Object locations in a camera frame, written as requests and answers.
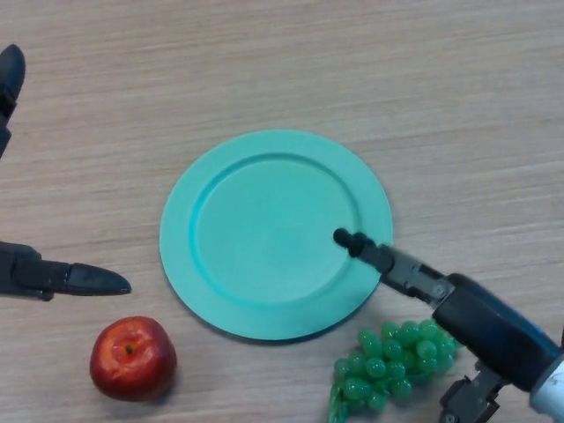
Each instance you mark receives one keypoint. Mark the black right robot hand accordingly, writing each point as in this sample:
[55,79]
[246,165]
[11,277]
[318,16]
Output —
[484,326]

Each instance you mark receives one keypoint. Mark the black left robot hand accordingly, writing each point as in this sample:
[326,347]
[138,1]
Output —
[26,275]

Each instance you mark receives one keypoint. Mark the green grapes bunch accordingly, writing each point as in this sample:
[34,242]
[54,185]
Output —
[374,368]

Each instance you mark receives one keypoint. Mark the teal round plate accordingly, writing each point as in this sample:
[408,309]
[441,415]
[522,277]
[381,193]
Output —
[269,233]

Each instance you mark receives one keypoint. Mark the red apple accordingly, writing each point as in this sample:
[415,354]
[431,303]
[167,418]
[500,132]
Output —
[132,363]

